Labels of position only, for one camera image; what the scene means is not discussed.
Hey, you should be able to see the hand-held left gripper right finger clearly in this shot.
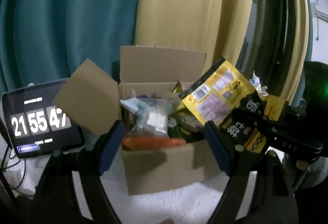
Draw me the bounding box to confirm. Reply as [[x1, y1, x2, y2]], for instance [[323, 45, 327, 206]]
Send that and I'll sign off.
[[204, 120, 300, 224]]

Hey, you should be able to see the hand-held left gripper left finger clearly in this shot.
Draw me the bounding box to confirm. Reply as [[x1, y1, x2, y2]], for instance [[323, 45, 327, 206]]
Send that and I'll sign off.
[[34, 119, 126, 224]]

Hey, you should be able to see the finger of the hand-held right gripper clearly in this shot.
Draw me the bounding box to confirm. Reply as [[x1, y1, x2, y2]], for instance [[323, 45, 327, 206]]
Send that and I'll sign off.
[[256, 109, 290, 135]]

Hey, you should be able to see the light blue snack packet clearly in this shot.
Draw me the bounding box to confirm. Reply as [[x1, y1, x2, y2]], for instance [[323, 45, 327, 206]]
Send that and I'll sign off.
[[120, 97, 151, 114]]

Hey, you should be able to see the brown cardboard box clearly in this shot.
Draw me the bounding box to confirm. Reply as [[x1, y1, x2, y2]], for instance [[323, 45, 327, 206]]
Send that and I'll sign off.
[[52, 45, 223, 196]]

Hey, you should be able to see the black and yellow snack packet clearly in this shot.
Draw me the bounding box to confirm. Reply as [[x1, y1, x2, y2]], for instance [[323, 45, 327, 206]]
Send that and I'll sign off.
[[179, 57, 290, 154]]

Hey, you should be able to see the orange snack packet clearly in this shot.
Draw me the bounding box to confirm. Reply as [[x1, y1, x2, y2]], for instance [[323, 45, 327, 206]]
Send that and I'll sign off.
[[122, 135, 187, 151]]

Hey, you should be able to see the clear plastic snack packet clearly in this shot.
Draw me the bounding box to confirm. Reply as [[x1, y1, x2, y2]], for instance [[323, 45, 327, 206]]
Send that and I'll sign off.
[[132, 91, 177, 137]]

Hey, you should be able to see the yellow chips packet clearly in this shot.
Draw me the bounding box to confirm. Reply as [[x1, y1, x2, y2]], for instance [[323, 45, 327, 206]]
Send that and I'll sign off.
[[172, 81, 190, 99]]

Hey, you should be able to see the black tablet clock display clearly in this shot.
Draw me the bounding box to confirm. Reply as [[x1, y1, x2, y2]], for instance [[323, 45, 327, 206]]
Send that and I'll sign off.
[[1, 78, 85, 159]]

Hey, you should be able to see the yellow curtain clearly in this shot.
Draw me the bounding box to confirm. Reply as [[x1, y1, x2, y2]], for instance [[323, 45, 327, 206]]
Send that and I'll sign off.
[[133, 0, 255, 81], [280, 0, 312, 107]]

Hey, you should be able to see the teal curtain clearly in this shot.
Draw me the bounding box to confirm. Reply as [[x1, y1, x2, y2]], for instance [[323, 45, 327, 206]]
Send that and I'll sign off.
[[298, 0, 315, 66], [0, 0, 146, 101]]

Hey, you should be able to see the white air conditioner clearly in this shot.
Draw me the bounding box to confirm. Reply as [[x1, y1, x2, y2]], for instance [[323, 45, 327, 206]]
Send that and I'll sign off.
[[309, 0, 328, 22]]

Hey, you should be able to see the dark window frame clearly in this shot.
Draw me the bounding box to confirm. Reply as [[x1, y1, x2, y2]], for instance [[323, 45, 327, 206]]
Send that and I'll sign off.
[[252, 0, 295, 101]]

